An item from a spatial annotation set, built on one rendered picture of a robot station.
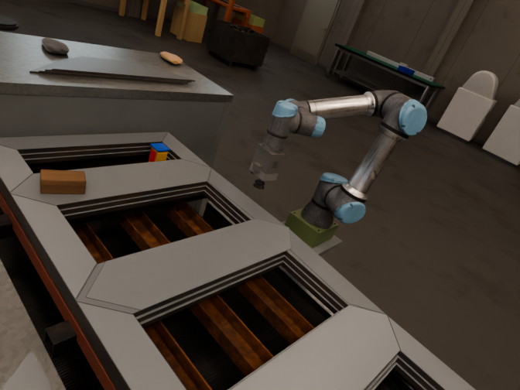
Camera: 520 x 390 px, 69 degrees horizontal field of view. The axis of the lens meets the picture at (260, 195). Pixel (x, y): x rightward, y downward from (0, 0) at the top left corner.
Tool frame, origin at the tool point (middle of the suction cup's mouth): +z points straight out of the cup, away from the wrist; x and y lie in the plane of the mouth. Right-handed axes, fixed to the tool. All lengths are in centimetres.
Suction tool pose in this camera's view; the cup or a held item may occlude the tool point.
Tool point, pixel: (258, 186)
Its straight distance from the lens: 138.1
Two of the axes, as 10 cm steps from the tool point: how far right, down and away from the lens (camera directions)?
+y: 5.7, 5.3, -6.3
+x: 7.6, -0.6, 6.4
